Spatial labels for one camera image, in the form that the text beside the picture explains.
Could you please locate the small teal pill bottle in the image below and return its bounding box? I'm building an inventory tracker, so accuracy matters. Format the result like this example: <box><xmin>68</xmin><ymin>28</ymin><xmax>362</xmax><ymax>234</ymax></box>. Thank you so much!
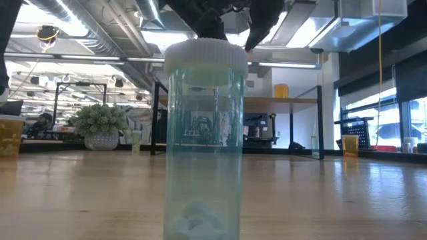
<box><xmin>163</xmin><ymin>37</ymin><xmax>250</xmax><ymax>240</ymax></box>
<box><xmin>310</xmin><ymin>135</ymin><xmax>321</xmax><ymax>159</ymax></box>

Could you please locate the long ceiling light bar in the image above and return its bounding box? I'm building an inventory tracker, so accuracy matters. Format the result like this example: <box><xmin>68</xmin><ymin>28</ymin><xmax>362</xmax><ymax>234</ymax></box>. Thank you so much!
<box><xmin>5</xmin><ymin>53</ymin><xmax>164</xmax><ymax>64</ymax></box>
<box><xmin>248</xmin><ymin>61</ymin><xmax>321</xmax><ymax>70</ymax></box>

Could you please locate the black background workstation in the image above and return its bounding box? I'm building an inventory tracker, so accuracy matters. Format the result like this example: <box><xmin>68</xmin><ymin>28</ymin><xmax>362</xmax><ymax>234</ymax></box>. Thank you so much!
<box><xmin>243</xmin><ymin>112</ymin><xmax>280</xmax><ymax>149</ymax></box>

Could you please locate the small yellow pill bottle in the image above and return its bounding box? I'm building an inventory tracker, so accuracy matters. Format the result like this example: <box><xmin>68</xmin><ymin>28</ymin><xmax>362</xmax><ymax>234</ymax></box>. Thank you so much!
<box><xmin>131</xmin><ymin>129</ymin><xmax>143</xmax><ymax>155</ymax></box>

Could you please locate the black perforated rack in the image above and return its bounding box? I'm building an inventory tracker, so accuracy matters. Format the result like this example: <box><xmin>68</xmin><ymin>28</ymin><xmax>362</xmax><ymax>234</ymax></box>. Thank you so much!
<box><xmin>334</xmin><ymin>116</ymin><xmax>375</xmax><ymax>151</ymax></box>

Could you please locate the green artificial plant in pot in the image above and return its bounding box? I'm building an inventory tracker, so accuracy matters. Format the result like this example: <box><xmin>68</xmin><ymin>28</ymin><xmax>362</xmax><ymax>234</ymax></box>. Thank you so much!
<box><xmin>69</xmin><ymin>103</ymin><xmax>129</xmax><ymax>151</ymax></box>

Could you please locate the orange cup back right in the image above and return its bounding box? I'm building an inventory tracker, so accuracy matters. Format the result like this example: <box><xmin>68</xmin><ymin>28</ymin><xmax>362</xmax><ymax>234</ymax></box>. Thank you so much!
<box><xmin>341</xmin><ymin>134</ymin><xmax>360</xmax><ymax>158</ymax></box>

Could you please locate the red seat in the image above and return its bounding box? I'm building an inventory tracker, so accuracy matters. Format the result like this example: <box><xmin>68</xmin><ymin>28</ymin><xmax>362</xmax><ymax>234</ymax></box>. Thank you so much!
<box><xmin>372</xmin><ymin>145</ymin><xmax>400</xmax><ymax>153</ymax></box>

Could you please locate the white container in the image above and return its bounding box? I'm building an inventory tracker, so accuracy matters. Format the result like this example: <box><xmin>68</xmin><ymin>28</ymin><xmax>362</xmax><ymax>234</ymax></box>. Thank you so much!
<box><xmin>402</xmin><ymin>136</ymin><xmax>420</xmax><ymax>153</ymax></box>

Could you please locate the person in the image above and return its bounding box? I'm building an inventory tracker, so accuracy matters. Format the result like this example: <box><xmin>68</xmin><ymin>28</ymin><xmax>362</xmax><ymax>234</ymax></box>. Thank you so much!
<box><xmin>25</xmin><ymin>112</ymin><xmax>56</xmax><ymax>139</ymax></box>

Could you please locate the silver rectangular air duct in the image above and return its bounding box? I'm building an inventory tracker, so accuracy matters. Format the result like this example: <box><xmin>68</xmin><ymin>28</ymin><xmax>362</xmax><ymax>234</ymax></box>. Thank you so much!
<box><xmin>308</xmin><ymin>0</ymin><xmax>410</xmax><ymax>54</ymax></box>

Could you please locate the wooden shelf black metal frame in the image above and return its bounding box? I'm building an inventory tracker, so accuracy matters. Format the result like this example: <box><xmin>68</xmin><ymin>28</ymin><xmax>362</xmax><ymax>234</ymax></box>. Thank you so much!
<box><xmin>150</xmin><ymin>81</ymin><xmax>325</xmax><ymax>161</ymax></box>

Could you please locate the yellow hanging cable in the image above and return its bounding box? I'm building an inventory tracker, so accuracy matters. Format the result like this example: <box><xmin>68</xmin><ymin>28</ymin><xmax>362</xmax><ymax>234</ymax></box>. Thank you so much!
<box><xmin>376</xmin><ymin>0</ymin><xmax>384</xmax><ymax>141</ymax></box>

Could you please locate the black metal gantry frame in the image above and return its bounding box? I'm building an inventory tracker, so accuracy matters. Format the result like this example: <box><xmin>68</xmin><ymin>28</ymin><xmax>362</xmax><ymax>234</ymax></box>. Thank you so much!
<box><xmin>53</xmin><ymin>81</ymin><xmax>107</xmax><ymax>131</ymax></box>

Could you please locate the black yellow ceiling cable reel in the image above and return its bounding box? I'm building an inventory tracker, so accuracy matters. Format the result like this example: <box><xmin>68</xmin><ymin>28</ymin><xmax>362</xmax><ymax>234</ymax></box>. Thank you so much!
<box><xmin>35</xmin><ymin>25</ymin><xmax>61</xmax><ymax>51</ymax></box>

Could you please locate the black aluminium table frame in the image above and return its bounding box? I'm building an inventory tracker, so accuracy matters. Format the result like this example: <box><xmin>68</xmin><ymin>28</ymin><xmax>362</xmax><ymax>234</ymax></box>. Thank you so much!
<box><xmin>19</xmin><ymin>141</ymin><xmax>427</xmax><ymax>164</ymax></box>

